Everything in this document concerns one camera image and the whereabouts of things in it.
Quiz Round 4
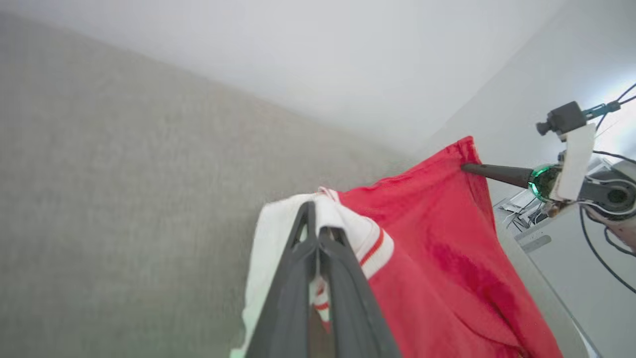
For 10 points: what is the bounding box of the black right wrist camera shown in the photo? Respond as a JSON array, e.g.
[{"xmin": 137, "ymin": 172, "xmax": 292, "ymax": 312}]
[{"xmin": 536, "ymin": 101, "xmax": 588, "ymax": 136}]

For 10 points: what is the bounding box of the white background equipment clutter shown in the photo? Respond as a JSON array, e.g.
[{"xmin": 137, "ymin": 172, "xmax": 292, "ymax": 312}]
[{"xmin": 497, "ymin": 189, "xmax": 550, "ymax": 234}]

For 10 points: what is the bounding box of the red and white garment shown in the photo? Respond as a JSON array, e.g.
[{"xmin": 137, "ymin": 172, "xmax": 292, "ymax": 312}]
[{"xmin": 230, "ymin": 136, "xmax": 564, "ymax": 358}]

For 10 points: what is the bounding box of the teal plug camera cable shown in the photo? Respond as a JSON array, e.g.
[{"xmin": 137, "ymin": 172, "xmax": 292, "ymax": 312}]
[{"xmin": 582, "ymin": 82, "xmax": 636, "ymax": 131}]

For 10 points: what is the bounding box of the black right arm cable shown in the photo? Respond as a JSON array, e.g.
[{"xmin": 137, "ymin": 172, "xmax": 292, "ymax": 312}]
[{"xmin": 579, "ymin": 204, "xmax": 636, "ymax": 294}]

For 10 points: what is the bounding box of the grey fabric sofa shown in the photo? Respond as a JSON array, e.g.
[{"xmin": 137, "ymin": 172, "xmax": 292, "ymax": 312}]
[{"xmin": 0, "ymin": 12, "xmax": 592, "ymax": 358}]

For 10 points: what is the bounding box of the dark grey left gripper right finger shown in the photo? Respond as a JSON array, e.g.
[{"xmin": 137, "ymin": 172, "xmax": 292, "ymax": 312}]
[{"xmin": 317, "ymin": 226, "xmax": 400, "ymax": 358}]

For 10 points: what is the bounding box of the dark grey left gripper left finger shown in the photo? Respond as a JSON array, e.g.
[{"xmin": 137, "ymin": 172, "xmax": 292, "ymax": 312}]
[{"xmin": 246, "ymin": 200, "xmax": 318, "ymax": 358}]

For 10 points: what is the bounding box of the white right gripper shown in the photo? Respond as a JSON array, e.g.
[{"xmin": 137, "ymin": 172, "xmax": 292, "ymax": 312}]
[{"xmin": 461, "ymin": 123, "xmax": 597, "ymax": 203}]

